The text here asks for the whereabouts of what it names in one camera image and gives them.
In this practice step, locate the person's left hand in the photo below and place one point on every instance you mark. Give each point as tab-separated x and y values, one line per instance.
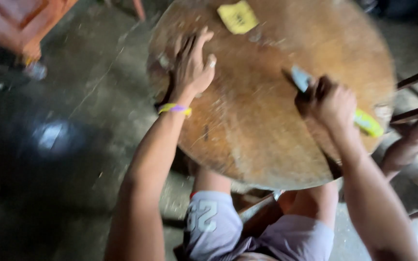
191	72

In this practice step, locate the person's right hand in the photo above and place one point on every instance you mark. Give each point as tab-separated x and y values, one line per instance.
334	103

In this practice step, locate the person's right fingers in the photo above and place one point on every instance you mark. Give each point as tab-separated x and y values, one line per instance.
316	96

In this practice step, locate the round wooden table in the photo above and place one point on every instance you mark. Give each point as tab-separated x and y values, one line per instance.
267	101

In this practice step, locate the yellow sandpaper piece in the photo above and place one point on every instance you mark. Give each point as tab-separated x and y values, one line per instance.
238	16

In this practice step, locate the yellow purple wristband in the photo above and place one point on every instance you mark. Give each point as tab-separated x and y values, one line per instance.
174	108

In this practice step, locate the person's grey shorts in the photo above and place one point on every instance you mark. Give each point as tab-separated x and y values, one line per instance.
212	224

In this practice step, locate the clear plastic bottle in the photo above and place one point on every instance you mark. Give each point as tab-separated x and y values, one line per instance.
35	70

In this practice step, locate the orange wooden furniture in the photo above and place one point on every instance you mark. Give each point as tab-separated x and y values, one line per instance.
20	21

